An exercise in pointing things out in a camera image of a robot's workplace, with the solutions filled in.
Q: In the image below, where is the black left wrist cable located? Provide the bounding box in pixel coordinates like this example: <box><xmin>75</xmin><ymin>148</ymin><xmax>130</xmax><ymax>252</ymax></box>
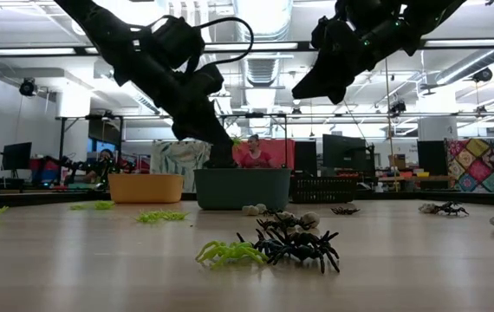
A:
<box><xmin>188</xmin><ymin>16</ymin><xmax>256</xmax><ymax>73</ymax></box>

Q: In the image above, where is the thin yellow cord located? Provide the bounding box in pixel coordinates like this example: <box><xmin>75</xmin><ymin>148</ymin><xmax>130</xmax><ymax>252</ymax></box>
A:
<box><xmin>380</xmin><ymin>55</ymin><xmax>400</xmax><ymax>192</ymax></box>

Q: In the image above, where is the wooden desk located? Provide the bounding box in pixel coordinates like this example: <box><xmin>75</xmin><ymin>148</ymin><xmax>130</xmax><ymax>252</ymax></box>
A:
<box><xmin>379</xmin><ymin>172</ymin><xmax>458</xmax><ymax>192</ymax></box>

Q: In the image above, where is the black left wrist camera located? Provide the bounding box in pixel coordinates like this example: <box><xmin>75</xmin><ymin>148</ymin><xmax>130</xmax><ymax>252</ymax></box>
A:
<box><xmin>151</xmin><ymin>16</ymin><xmax>207</xmax><ymax>70</ymax></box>

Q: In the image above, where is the black metal rack frame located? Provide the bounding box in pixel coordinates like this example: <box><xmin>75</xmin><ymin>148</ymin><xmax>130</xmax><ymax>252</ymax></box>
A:
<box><xmin>55</xmin><ymin>112</ymin><xmax>291</xmax><ymax>174</ymax></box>

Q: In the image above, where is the person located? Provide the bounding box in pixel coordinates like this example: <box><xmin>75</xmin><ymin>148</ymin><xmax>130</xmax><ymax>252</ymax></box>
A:
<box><xmin>88</xmin><ymin>148</ymin><xmax>118</xmax><ymax>185</ymax></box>
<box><xmin>240</xmin><ymin>133</ymin><xmax>274</xmax><ymax>170</ymax></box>

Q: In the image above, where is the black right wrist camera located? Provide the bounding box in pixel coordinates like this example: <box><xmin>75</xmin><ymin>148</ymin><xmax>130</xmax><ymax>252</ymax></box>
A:
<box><xmin>310</xmin><ymin>16</ymin><xmax>352</xmax><ymax>53</ymax></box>

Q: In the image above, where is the black beam with light strips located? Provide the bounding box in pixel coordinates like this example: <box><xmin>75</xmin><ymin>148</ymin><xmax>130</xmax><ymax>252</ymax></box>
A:
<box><xmin>0</xmin><ymin>37</ymin><xmax>494</xmax><ymax>58</ymax></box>

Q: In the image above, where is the red fabric backdrop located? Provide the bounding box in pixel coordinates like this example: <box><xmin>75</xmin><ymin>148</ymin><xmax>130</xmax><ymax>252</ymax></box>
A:
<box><xmin>231</xmin><ymin>138</ymin><xmax>296</xmax><ymax>171</ymax></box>

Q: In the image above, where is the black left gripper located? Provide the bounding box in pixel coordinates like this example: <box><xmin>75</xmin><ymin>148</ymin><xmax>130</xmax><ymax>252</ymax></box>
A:
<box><xmin>114</xmin><ymin>47</ymin><xmax>237</xmax><ymax>169</ymax></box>

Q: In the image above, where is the leaf print curtain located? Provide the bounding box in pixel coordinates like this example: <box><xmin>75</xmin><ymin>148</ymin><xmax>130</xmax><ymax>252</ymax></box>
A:
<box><xmin>150</xmin><ymin>139</ymin><xmax>212</xmax><ymax>193</ymax></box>

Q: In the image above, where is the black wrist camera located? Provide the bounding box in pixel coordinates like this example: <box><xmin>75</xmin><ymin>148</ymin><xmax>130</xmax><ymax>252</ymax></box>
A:
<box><xmin>151</xmin><ymin>16</ymin><xmax>207</xmax><ymax>70</ymax></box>
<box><xmin>310</xmin><ymin>16</ymin><xmax>352</xmax><ymax>53</ymax></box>

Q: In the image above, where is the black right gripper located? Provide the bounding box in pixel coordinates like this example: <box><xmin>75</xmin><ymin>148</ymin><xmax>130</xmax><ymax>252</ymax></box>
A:
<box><xmin>291</xmin><ymin>0</ymin><xmax>421</xmax><ymax>105</ymax></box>

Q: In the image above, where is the colourful patchwork quilt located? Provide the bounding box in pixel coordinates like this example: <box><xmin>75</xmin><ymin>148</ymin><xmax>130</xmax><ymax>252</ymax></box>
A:
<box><xmin>445</xmin><ymin>137</ymin><xmax>494</xmax><ymax>194</ymax></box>

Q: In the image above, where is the orange plastic bin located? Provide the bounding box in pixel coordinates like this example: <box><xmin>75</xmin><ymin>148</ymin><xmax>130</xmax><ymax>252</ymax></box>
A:
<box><xmin>107</xmin><ymin>173</ymin><xmax>185</xmax><ymax>205</ymax></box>

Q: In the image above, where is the teal plastic bin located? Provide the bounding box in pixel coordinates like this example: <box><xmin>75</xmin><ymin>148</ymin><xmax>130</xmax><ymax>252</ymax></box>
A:
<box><xmin>193</xmin><ymin>168</ymin><xmax>292</xmax><ymax>211</ymax></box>

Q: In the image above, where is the black aluminium table frame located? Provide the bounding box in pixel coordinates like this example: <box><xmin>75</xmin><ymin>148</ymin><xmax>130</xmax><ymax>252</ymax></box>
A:
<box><xmin>0</xmin><ymin>189</ymin><xmax>494</xmax><ymax>212</ymax></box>

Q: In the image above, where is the cardboard box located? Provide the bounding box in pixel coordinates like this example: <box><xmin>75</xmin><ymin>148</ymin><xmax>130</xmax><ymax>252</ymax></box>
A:
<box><xmin>388</xmin><ymin>153</ymin><xmax>407</xmax><ymax>170</ymax></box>

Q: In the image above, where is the black computer monitor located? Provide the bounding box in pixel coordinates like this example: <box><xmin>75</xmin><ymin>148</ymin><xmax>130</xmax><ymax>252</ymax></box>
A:
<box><xmin>293</xmin><ymin>141</ymin><xmax>318</xmax><ymax>174</ymax></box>
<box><xmin>416</xmin><ymin>140</ymin><xmax>449</xmax><ymax>177</ymax></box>
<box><xmin>2</xmin><ymin>141</ymin><xmax>34</xmax><ymax>172</ymax></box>
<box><xmin>322</xmin><ymin>133</ymin><xmax>367</xmax><ymax>170</ymax></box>

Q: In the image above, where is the black mesh plastic basket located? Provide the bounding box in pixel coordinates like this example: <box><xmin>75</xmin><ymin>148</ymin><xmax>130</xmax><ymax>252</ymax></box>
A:
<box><xmin>289</xmin><ymin>175</ymin><xmax>359</xmax><ymax>205</ymax></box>

